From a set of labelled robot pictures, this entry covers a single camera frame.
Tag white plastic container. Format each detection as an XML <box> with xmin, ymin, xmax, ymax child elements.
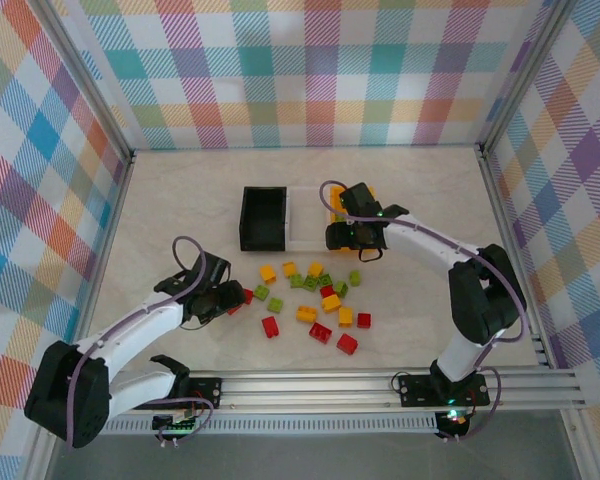
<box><xmin>283</xmin><ymin>185</ymin><xmax>331</xmax><ymax>251</ymax></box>

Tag aluminium frame post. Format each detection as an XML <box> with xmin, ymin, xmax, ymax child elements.
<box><xmin>478</xmin><ymin>0</ymin><xmax>581</xmax><ymax>154</ymax></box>
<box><xmin>27</xmin><ymin>0</ymin><xmax>136</xmax><ymax>161</ymax></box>

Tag small black controller box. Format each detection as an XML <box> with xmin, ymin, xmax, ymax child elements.
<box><xmin>437</xmin><ymin>408</ymin><xmax>469</xmax><ymax>432</ymax></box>

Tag aluminium frame side rail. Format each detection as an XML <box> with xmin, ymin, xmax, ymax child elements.
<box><xmin>22</xmin><ymin>149</ymin><xmax>137</xmax><ymax>480</ymax></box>
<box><xmin>477</xmin><ymin>142</ymin><xmax>599</xmax><ymax>480</ymax></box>

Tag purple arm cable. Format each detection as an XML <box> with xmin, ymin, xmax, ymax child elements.
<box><xmin>319</xmin><ymin>179</ymin><xmax>527</xmax><ymax>444</ymax></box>
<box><xmin>65</xmin><ymin>235</ymin><xmax>215</xmax><ymax>449</ymax></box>

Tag black plastic container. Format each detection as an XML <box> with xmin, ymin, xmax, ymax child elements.
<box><xmin>238</xmin><ymin>186</ymin><xmax>289</xmax><ymax>253</ymax></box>

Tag slotted grey cable duct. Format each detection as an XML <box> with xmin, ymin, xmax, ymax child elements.
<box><xmin>102</xmin><ymin>417</ymin><xmax>439</xmax><ymax>436</ymax></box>

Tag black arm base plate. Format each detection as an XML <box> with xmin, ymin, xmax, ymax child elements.
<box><xmin>187</xmin><ymin>377</ymin><xmax>224</xmax><ymax>409</ymax></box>
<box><xmin>398</xmin><ymin>372</ymin><xmax>491</xmax><ymax>407</ymax></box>

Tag circuit board with green terminal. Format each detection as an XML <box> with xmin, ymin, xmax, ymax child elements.
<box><xmin>152</xmin><ymin>407</ymin><xmax>201</xmax><ymax>434</ymax></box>

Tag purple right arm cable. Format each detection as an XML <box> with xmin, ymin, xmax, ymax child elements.
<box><xmin>319</xmin><ymin>179</ymin><xmax>527</xmax><ymax>444</ymax></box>

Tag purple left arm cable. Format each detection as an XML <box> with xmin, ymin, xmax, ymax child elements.
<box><xmin>65</xmin><ymin>235</ymin><xmax>215</xmax><ymax>449</ymax></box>

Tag yellow plastic container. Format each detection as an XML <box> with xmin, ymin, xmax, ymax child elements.
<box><xmin>327</xmin><ymin>183</ymin><xmax>381</xmax><ymax>254</ymax></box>

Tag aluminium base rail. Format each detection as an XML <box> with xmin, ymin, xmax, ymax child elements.
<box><xmin>104</xmin><ymin>369</ymin><xmax>586</xmax><ymax>414</ymax></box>

